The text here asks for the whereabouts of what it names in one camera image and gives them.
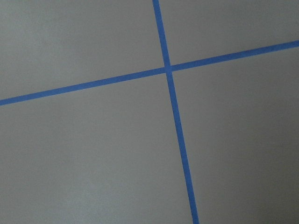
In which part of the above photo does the brown paper table cover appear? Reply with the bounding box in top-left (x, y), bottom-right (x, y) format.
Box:
top-left (0, 0), bottom-right (299, 224)

